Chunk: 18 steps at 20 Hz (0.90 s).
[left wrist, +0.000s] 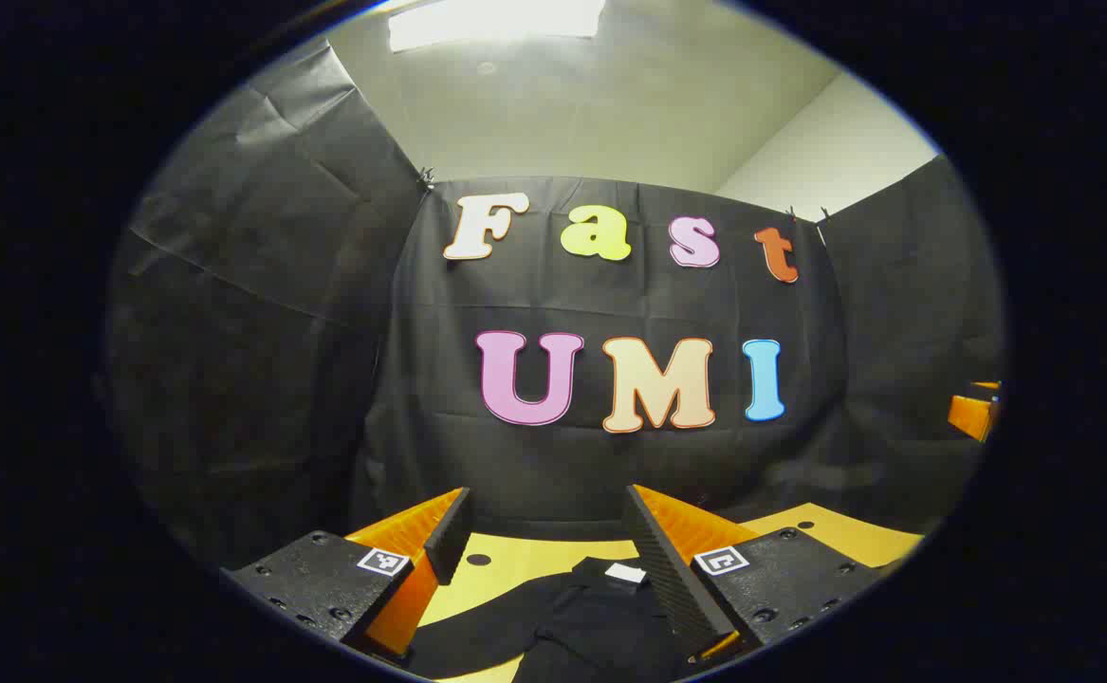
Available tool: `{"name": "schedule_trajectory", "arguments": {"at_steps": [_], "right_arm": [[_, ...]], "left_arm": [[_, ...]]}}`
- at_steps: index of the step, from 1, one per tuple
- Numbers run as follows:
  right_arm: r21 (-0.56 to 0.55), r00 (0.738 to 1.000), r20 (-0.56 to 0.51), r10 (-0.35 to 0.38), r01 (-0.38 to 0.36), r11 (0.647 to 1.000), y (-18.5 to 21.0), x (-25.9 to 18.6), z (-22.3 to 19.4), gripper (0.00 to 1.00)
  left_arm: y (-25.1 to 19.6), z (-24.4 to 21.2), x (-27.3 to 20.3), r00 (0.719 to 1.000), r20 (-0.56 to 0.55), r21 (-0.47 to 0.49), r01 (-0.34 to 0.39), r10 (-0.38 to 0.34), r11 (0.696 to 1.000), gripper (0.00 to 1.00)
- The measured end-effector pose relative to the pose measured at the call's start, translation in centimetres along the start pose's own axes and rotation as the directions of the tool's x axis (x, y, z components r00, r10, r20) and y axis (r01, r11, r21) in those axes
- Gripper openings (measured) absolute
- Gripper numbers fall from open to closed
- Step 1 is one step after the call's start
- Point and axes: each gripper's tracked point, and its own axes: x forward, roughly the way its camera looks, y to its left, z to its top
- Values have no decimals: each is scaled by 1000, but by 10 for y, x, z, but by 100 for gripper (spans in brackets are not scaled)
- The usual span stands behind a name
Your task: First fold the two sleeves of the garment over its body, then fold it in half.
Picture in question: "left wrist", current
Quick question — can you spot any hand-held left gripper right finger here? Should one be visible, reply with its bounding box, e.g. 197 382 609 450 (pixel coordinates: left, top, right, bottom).
623 485 881 663

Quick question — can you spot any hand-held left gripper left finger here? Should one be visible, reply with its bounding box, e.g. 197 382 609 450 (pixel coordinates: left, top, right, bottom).
221 488 474 661

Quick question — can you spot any black t-shirt with white label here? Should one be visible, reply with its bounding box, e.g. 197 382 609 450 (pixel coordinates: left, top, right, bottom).
406 558 696 683

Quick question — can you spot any black backdrop cloth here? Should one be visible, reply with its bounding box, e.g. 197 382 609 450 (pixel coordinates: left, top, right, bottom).
102 38 1007 570

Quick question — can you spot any ceiling light panel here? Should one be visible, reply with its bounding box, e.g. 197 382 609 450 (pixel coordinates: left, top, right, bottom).
387 0 606 53

